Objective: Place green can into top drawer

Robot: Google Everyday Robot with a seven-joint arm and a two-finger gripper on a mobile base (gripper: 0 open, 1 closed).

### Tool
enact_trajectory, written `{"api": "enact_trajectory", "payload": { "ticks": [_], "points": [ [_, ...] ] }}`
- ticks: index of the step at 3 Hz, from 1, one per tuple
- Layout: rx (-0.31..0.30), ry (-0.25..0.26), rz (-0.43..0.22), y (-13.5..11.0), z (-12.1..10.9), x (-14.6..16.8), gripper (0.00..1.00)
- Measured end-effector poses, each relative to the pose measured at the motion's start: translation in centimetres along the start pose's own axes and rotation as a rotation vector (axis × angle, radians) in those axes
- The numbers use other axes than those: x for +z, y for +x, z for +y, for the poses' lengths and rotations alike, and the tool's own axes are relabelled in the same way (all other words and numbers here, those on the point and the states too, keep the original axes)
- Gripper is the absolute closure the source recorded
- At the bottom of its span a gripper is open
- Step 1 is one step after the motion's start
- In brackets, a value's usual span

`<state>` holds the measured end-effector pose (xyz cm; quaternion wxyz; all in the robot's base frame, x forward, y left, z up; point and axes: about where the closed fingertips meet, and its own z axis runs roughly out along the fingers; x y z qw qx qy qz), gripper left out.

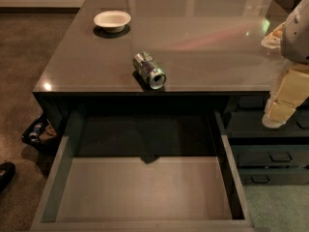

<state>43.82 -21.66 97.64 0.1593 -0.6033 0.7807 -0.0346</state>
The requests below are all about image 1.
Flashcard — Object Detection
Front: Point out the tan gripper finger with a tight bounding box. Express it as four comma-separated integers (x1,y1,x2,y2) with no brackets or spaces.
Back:
262,64,309,129

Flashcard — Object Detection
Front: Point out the green soda can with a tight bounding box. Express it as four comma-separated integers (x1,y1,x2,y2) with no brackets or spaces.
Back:
133,51,166,90

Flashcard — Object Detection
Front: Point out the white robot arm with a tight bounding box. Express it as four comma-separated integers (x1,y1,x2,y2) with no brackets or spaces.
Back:
261,0,309,129

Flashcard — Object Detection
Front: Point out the open grey top drawer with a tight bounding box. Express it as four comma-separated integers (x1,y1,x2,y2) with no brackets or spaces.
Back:
31,109,254,232

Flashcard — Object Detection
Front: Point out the brown snack bag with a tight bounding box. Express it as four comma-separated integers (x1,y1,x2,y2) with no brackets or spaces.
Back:
261,23,285,49

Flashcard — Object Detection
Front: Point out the white bowl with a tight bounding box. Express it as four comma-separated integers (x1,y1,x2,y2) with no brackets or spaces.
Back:
94,11,131,33

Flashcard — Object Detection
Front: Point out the black bin with cans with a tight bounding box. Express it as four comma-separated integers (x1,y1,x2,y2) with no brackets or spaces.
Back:
21,113,60,155

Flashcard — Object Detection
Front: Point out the black shoe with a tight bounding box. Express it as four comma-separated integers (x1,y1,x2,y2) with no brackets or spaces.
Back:
0,161,15,191

